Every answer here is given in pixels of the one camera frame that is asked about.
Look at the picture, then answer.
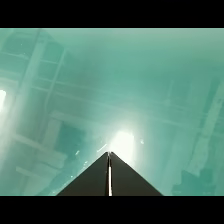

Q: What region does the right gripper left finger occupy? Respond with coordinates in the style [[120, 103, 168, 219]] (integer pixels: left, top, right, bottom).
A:
[[56, 151, 110, 197]]

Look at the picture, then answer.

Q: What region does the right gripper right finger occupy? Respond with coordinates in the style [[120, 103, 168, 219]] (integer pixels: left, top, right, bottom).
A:
[[109, 151, 164, 197]]

